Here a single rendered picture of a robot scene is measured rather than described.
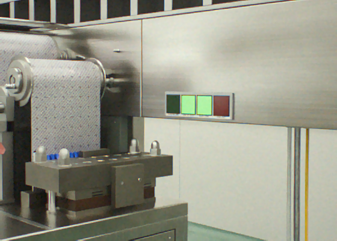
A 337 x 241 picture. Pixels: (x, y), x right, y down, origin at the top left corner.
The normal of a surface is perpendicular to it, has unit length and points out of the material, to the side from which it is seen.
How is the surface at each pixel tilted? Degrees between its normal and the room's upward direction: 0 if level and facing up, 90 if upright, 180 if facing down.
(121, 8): 90
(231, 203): 90
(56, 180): 90
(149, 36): 90
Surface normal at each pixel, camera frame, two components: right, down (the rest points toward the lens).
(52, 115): 0.70, 0.04
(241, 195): -0.71, 0.04
